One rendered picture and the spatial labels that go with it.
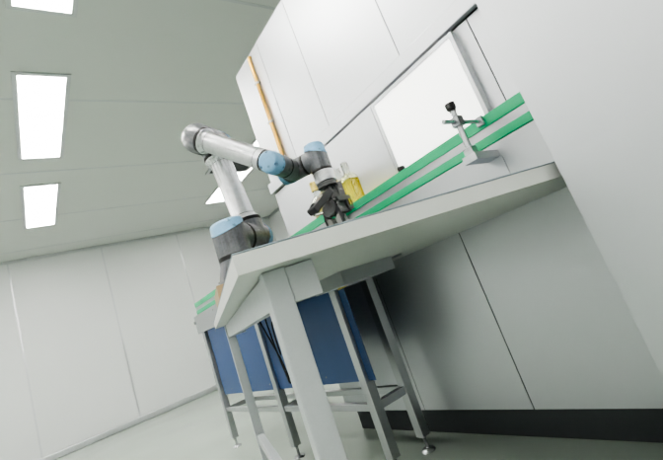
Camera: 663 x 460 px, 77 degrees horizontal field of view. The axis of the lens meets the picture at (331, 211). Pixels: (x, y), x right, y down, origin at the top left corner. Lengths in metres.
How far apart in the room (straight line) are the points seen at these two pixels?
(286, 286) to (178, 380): 6.72
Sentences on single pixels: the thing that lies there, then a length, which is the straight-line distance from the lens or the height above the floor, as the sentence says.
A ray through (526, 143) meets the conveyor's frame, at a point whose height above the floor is 0.84.
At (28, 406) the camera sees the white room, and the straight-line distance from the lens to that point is 7.16.
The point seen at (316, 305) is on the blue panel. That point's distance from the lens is 1.77.
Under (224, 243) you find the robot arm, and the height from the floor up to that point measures 0.93.
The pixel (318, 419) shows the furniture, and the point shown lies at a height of 0.48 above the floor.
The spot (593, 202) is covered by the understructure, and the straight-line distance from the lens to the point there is 0.93.
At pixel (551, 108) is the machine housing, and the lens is 0.95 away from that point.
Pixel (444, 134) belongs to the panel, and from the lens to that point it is 1.50.
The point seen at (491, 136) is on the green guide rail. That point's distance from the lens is 1.21.
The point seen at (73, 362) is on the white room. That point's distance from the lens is 7.19.
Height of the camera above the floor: 0.63
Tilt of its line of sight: 12 degrees up
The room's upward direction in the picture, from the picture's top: 20 degrees counter-clockwise
